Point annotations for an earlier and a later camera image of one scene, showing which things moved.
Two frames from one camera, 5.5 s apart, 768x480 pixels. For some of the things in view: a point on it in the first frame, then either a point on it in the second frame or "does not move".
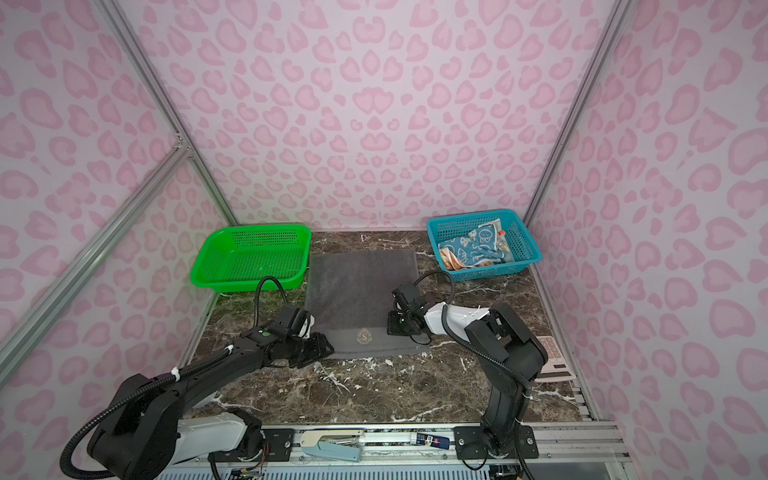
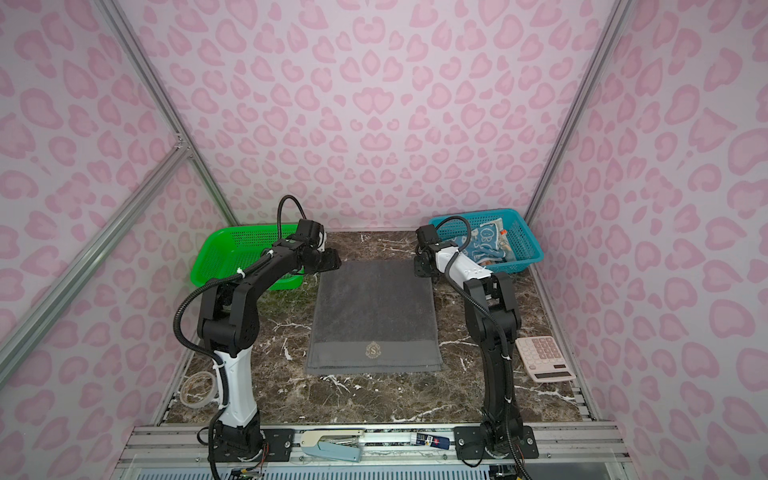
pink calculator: (555, 367) does not move
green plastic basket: (233, 258) does not move
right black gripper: (393, 326) → (418, 259)
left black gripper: (321, 349) → (332, 261)
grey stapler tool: (340, 444) does not move
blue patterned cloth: (478, 246) does not move
